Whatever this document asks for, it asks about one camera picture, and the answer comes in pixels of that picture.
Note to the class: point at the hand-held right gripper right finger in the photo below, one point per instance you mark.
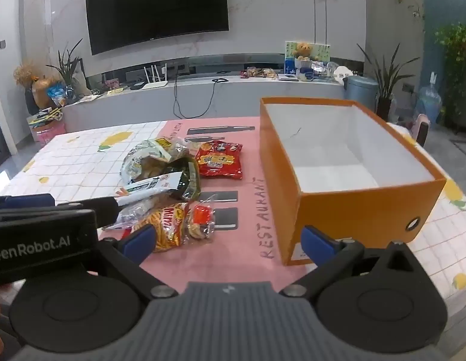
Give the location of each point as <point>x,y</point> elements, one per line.
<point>316,243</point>

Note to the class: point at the yellow leaflet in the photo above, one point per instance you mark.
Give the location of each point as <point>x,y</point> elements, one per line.
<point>116,91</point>

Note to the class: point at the white router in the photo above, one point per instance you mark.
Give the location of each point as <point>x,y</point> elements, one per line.
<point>156,84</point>

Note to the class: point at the black set-top box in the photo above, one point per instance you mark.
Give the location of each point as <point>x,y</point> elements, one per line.
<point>137,86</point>

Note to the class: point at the wall socket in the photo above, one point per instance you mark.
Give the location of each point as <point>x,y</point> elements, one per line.
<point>407,87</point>

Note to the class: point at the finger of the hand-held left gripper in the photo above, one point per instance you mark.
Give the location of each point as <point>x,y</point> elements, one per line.
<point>99,208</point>
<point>24,201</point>

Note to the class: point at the green picture board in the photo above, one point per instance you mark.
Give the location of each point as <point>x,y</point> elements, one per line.
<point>323,50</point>

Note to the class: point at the blue trash bin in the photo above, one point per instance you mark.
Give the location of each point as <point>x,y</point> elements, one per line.
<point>362,90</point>

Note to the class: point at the blue snack bag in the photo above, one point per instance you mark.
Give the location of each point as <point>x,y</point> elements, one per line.
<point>56,94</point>

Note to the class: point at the pink printed card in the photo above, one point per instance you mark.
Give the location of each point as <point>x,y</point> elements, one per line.
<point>113,83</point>

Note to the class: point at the long-leaved potted plant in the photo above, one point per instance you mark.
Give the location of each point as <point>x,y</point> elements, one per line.
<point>385,82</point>

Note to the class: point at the red noodle snack packet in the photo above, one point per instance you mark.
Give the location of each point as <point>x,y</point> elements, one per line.
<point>219,161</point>

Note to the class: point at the grey television console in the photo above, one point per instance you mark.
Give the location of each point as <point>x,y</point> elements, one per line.
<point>236,96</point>

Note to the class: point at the pink storage box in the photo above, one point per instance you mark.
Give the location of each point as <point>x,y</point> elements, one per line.
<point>49,133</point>

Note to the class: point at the orange cardboard box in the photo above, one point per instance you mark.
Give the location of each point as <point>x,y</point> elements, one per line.
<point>360,214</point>

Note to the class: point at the green climbing plant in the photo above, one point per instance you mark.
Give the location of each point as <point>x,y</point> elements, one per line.
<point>458,45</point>

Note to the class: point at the white green snack packet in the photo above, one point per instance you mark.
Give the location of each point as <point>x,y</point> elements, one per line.
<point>154,186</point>

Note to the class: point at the clear silver snack packet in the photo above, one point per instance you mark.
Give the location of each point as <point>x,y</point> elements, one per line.
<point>127,214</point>

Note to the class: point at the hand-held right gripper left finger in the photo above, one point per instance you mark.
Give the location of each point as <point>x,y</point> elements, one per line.
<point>141,243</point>

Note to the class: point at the lemon print checked tablecloth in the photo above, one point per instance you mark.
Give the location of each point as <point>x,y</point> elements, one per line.
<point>79,165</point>

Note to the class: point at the yellow red striped snack packet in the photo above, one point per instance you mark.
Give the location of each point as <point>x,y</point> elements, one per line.
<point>169,225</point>

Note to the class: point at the clear packet of yellow pastries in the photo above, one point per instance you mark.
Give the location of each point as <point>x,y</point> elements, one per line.
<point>142,165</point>

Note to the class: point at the pink printed table mat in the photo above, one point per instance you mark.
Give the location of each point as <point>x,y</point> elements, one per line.
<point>240,248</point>

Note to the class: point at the clear packet of brown snacks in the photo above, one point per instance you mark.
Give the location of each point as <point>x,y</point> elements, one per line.
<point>182,150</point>

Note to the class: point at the pink heater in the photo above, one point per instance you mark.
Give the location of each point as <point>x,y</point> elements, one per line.
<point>420,128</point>

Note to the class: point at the black wall television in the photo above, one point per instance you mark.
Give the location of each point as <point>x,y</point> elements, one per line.
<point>157,7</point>

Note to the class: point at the brown teddy bear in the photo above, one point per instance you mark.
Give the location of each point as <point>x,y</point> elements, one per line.
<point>303,49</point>

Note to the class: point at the dark green snack packet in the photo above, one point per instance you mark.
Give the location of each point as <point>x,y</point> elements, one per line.
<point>187,180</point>

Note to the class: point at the blue water jug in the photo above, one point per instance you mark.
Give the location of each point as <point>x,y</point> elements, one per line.
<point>429,99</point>

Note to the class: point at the potted grass plant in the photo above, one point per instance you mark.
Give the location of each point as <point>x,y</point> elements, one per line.
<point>67,67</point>

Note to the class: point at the bag of snacks on console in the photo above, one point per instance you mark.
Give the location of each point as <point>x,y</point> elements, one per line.
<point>259,72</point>

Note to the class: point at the stack of colourful books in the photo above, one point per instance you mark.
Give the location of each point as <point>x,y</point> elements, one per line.
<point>41,117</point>

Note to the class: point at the small red label nut packet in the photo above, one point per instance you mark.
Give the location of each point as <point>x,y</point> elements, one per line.
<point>201,222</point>

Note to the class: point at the white cap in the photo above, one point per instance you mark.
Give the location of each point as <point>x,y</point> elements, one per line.
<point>343,73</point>

